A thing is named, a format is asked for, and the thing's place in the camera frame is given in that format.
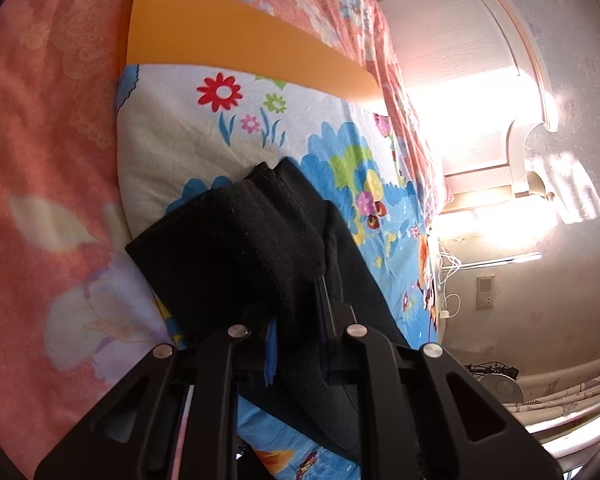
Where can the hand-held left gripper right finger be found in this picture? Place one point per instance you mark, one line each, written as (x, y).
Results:
(337, 330)

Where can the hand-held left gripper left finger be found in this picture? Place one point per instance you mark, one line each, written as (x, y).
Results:
(270, 355)

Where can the black pants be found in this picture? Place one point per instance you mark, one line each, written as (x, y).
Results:
(240, 250)

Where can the silver studio lamp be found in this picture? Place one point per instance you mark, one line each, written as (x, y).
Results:
(502, 387)

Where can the striped cloth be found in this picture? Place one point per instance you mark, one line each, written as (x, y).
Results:
(570, 395)

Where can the blue cartoon printed blanket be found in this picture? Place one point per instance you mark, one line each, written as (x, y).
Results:
(190, 125)

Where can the white headboard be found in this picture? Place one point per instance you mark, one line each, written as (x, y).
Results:
(445, 25)

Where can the orange flat board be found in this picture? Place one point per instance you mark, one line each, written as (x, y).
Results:
(205, 35)

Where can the pink floral bedspread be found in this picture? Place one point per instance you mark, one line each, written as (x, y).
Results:
(45, 110)

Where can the wall socket panel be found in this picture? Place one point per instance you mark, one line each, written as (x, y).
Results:
(485, 292)

